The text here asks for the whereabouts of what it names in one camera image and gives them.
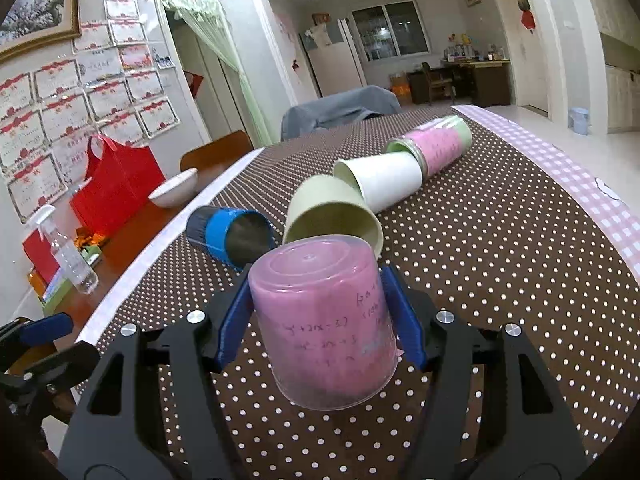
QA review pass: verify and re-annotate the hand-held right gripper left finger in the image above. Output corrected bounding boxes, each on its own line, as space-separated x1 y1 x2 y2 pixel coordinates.
57 274 256 480

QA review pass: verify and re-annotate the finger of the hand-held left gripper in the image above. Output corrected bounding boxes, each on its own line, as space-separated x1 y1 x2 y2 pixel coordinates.
0 342 102 401
0 312 75 349

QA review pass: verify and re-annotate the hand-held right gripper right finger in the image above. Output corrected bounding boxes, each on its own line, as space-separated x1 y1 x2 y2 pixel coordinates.
381 265 591 480

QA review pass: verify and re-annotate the pink clear plastic cup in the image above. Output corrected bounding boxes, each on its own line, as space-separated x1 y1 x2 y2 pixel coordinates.
385 119 463 181
248 235 399 412

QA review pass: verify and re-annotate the blue and black cup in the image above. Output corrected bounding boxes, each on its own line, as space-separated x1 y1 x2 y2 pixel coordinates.
186 205 277 270

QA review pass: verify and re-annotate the pale green cup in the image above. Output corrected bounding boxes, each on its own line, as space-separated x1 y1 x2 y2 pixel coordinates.
282 175 385 261

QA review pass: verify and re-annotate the white paper cup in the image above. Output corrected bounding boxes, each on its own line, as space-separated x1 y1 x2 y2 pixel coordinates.
333 151 425 213

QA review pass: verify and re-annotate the green plastic cup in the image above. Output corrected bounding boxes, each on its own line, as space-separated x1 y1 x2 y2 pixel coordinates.
447 115 473 157

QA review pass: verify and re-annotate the red box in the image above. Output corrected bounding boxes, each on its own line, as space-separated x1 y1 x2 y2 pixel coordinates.
22 232 61 286

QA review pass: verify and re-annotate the clear spray bottle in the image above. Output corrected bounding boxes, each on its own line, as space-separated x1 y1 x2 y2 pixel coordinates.
31 205 100 295

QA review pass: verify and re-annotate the brown polka dot tablecloth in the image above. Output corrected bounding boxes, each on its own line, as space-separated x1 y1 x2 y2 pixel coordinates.
75 105 640 480

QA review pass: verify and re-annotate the white bowl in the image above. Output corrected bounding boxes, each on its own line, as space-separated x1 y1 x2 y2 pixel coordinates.
149 168 199 209

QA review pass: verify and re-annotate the red bag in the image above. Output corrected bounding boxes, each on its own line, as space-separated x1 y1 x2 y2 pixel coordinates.
70 135 167 241

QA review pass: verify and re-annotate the wooden chair back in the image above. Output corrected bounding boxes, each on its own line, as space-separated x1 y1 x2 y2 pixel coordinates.
180 130 255 172

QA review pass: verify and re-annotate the pink checked tablecloth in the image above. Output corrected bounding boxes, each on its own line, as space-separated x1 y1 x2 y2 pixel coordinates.
452 105 640 281

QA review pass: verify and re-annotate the grey covered chair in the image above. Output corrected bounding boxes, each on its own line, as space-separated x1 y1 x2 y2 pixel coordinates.
281 85 402 142

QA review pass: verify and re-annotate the orange cardboard box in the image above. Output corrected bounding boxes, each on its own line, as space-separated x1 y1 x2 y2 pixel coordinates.
390 74 412 106

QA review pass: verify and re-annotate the dark desk chair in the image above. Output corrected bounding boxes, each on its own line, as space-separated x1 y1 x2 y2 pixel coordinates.
421 62 453 106

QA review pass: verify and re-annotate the green lace curtain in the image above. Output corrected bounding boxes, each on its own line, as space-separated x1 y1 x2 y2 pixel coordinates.
159 0 273 148

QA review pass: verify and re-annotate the dark wooden desk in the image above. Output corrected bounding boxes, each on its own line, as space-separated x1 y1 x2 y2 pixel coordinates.
407 59 512 107

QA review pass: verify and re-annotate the white refrigerator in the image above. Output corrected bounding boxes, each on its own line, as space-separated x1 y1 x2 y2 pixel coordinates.
299 16 367 98

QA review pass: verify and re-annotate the row of small bottles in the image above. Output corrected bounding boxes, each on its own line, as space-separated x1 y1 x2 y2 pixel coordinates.
444 32 506 63

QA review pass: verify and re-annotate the window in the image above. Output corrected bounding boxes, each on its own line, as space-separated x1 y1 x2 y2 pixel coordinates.
351 1 431 63

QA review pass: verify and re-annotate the framed landscape picture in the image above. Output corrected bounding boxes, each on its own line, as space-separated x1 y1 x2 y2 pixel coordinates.
0 0 82 63

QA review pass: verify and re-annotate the white cabinet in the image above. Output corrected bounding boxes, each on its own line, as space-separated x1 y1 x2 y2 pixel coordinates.
562 0 640 133

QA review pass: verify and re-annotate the group of wall certificates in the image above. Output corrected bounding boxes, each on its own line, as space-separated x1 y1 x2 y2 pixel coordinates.
0 0 182 223

